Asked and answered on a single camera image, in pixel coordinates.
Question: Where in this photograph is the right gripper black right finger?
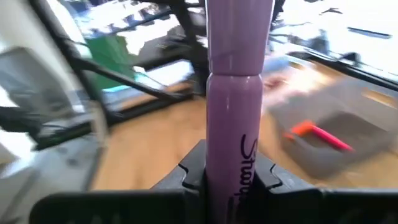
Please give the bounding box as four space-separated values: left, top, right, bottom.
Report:
248 151 398 224

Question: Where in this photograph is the green object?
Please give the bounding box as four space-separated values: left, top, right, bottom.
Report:
85 34 137 90

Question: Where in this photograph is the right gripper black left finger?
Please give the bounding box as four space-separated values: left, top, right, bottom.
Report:
29 139 208 224

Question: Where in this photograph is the dark grey plastic bin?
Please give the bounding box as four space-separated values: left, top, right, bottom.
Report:
266 74 398 181

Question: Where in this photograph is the orange highlighter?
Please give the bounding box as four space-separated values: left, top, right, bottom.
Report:
282 119 317 141

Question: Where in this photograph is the pink highlighter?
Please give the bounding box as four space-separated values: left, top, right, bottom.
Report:
310 124 355 152

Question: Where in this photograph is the light purple highlighter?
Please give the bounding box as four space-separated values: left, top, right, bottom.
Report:
205 0 275 224

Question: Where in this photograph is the clear plastic bin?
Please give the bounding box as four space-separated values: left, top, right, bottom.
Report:
0 46 108 224

